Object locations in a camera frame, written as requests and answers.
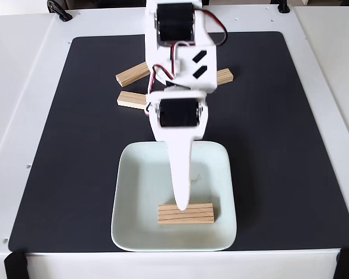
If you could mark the black table clamp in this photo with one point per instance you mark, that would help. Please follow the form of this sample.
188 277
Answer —
59 10
283 6

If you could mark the grooved wooden block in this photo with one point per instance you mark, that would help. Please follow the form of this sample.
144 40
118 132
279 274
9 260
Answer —
197 215
224 76
131 76

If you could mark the smooth pale wooden block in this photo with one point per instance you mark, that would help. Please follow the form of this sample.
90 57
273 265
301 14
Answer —
131 99

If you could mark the black table mat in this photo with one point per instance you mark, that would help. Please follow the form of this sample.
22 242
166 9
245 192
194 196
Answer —
75 145

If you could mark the pale square ceramic plate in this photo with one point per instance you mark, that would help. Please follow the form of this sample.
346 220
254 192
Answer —
139 180

